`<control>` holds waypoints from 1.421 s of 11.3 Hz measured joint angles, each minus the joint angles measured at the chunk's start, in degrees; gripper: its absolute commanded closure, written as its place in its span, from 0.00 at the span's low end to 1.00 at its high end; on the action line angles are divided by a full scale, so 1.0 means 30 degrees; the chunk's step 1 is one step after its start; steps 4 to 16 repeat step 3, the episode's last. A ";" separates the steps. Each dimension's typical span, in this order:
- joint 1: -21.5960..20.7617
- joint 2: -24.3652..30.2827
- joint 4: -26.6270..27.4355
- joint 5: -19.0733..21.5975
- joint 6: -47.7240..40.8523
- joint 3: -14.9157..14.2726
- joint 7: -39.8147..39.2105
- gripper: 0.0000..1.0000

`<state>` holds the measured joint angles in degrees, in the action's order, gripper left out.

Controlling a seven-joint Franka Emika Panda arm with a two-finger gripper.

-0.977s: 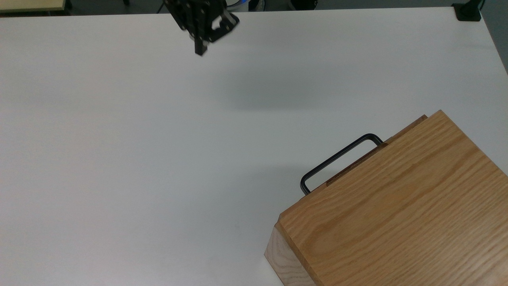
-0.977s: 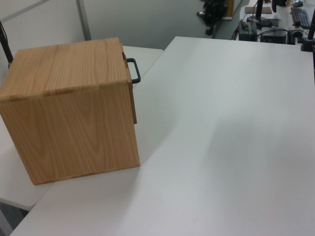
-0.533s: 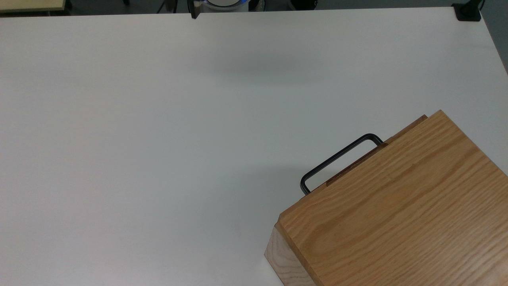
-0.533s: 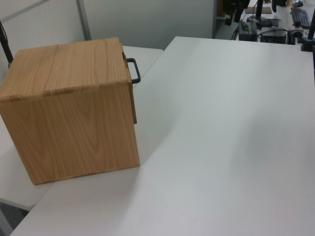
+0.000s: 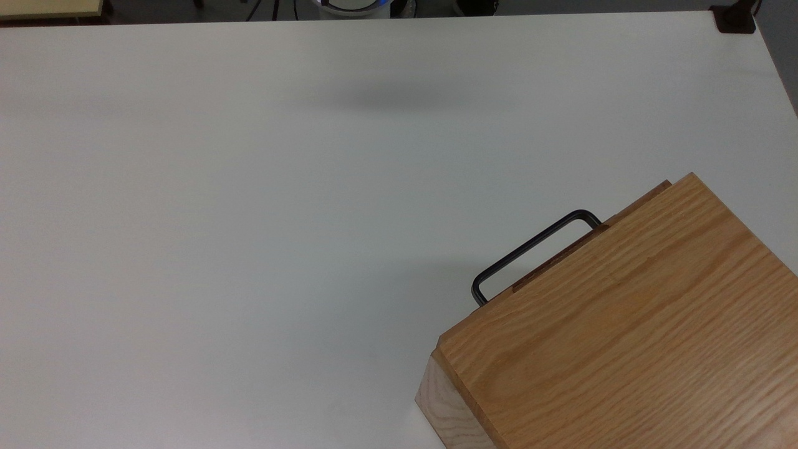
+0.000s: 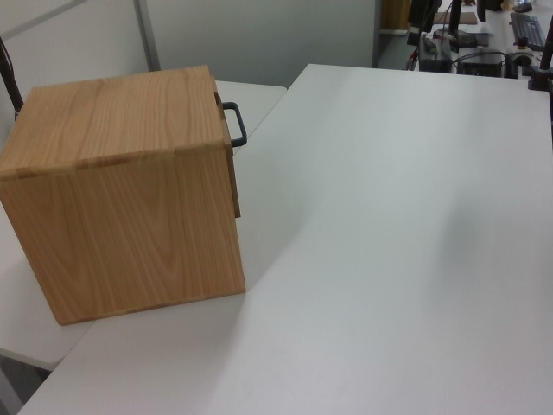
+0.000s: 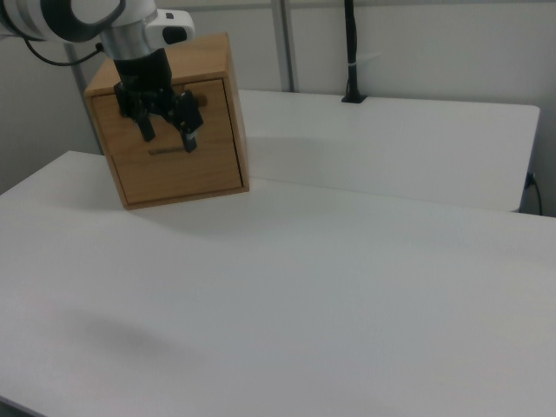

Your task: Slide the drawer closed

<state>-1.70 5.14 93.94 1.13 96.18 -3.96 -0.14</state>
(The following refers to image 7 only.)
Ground wooden lower drawer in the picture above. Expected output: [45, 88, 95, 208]
[109, 141, 245, 206]

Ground light wooden drawer cabinet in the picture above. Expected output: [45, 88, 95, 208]
[83, 32, 251, 211]

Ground black wall cable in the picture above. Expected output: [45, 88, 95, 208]
[524, 170, 545, 216]

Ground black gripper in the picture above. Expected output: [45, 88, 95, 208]
[113, 48, 205, 155]

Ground black camera stand pole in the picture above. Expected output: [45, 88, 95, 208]
[341, 0, 369, 105]

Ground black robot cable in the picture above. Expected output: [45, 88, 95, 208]
[21, 37, 106, 68]

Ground grey partition frame post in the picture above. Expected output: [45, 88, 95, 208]
[270, 0, 301, 94]

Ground wooden drawer with slide rail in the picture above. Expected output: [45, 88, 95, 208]
[89, 78, 239, 156]

